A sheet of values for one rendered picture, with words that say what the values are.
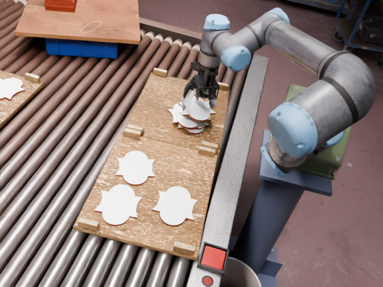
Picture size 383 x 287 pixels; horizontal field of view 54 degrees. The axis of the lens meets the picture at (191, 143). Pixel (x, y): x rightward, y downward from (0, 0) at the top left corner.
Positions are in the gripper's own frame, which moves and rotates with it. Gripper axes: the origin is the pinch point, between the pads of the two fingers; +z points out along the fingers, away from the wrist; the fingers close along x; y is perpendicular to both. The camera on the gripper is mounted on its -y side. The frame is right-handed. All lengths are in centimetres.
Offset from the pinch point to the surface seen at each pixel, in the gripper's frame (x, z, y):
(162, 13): 57, 102, -289
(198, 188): -7.0, 7.7, 31.3
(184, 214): -13.9, 6.9, 40.8
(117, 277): -35, 9, 55
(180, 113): -5.3, 4.4, -1.9
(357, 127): 184, 101, -87
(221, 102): 15.0, 7.8, -11.4
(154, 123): -14.9, 7.8, -0.7
